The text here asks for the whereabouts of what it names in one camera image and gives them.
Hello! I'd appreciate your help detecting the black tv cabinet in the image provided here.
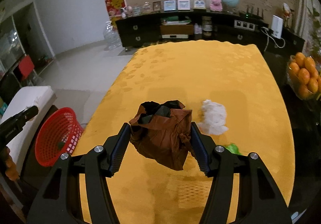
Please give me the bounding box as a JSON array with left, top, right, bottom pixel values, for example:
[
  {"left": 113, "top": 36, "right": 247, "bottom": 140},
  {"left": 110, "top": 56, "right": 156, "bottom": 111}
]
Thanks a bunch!
[{"left": 116, "top": 10, "right": 305, "bottom": 56}]

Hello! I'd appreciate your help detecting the white router box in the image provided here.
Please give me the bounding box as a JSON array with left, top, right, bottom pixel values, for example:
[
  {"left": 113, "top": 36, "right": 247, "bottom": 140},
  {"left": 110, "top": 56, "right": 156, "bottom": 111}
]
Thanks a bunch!
[{"left": 271, "top": 15, "right": 283, "bottom": 39}]

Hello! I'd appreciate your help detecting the green wrapper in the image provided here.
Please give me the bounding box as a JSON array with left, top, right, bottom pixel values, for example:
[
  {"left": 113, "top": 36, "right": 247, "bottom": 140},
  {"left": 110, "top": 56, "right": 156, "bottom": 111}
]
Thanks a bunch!
[{"left": 224, "top": 143, "right": 242, "bottom": 155}]

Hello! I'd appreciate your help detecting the blue framed picture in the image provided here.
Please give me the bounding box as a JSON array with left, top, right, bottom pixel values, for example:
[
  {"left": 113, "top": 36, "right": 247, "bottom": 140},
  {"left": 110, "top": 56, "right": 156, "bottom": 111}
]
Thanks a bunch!
[{"left": 163, "top": 0, "right": 176, "bottom": 12}]

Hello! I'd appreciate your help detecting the yellow tablecloth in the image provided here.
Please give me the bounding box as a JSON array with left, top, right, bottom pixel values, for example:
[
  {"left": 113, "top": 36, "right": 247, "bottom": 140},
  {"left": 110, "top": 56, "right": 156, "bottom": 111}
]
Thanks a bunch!
[{"left": 75, "top": 41, "right": 295, "bottom": 223}]

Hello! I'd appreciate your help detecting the white crumpled tissue ball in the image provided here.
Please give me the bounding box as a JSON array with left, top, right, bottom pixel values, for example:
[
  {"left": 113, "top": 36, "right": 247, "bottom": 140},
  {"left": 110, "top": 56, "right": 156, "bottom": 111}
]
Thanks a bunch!
[{"left": 197, "top": 100, "right": 229, "bottom": 136}]

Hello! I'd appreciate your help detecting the white cushioned seat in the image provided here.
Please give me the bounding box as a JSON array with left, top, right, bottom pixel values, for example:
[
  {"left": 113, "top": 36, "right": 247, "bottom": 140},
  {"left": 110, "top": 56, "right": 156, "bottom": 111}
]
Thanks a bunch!
[{"left": 0, "top": 85, "right": 57, "bottom": 164}]

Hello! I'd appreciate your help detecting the pink plush toy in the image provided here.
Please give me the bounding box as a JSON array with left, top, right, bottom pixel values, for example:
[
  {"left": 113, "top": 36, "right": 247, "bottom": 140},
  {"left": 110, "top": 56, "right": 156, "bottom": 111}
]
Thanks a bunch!
[{"left": 210, "top": 0, "right": 222, "bottom": 12}]

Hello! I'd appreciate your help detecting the small framed certificate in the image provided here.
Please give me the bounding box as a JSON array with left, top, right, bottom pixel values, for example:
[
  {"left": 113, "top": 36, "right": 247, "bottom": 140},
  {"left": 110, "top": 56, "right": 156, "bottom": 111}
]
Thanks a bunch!
[{"left": 193, "top": 0, "right": 206, "bottom": 9}]

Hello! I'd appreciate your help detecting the brown plastic bag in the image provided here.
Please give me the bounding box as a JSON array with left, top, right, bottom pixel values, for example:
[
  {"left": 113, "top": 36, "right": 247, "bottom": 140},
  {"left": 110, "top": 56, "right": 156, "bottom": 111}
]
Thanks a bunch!
[{"left": 129, "top": 100, "right": 192, "bottom": 171}]

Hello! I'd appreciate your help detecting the pile of oranges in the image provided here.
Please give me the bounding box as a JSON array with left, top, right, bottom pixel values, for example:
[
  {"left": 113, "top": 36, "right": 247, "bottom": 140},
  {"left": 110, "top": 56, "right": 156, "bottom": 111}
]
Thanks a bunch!
[{"left": 286, "top": 52, "right": 320, "bottom": 100}]

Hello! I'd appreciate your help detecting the red plastic mesh basket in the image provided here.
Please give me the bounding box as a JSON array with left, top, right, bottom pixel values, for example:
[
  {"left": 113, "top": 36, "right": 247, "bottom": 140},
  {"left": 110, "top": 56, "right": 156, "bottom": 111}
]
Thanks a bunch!
[{"left": 35, "top": 107, "right": 84, "bottom": 167}]

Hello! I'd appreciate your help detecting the red chair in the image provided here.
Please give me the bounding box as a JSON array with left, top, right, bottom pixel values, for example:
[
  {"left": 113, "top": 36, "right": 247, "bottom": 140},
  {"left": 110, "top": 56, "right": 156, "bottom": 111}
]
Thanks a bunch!
[{"left": 18, "top": 55, "right": 34, "bottom": 81}]

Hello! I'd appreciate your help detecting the red festive poster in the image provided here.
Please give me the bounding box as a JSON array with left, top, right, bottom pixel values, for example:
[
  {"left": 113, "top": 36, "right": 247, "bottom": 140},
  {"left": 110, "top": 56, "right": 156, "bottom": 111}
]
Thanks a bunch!
[{"left": 105, "top": 0, "right": 126, "bottom": 27}]

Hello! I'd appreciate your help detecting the white framed picture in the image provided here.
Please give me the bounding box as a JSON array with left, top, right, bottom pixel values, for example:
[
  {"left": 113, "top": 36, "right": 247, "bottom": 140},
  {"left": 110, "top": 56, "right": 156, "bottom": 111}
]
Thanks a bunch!
[{"left": 177, "top": 0, "right": 190, "bottom": 11}]

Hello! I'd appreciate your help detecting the clear large water bottle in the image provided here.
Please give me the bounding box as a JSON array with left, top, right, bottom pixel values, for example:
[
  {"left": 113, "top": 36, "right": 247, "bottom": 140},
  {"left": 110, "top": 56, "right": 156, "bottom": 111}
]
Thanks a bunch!
[{"left": 103, "top": 21, "right": 122, "bottom": 50}]

